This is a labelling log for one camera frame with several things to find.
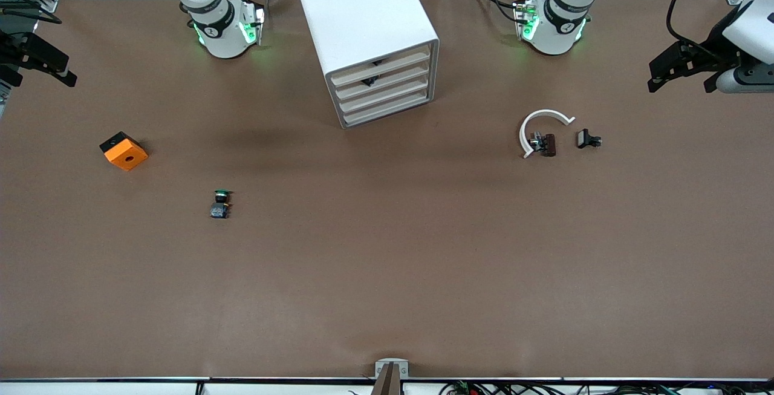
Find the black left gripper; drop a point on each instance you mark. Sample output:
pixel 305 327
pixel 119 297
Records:
pixel 712 48

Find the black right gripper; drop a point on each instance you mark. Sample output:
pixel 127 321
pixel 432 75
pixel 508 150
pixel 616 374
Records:
pixel 13 48

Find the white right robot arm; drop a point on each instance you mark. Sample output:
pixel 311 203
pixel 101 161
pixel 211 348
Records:
pixel 221 35

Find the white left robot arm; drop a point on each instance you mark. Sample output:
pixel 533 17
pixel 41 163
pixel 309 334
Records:
pixel 559 32

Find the green push button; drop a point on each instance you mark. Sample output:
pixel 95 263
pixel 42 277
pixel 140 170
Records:
pixel 219 210

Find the orange box with hole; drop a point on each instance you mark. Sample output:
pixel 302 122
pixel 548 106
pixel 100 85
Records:
pixel 118 154

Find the small black white part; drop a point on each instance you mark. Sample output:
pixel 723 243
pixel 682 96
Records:
pixel 583 138

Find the white curved plastic clip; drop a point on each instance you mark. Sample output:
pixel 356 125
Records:
pixel 544 112

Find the dark brown part with metal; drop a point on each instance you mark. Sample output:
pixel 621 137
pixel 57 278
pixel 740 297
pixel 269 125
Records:
pixel 549 144

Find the white table edge rail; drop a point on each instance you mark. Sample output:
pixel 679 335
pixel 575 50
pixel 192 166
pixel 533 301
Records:
pixel 91 388

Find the grey metal bracket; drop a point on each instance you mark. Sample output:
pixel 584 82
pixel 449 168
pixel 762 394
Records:
pixel 382 366

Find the brown pointed post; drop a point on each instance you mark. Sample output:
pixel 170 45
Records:
pixel 390 384

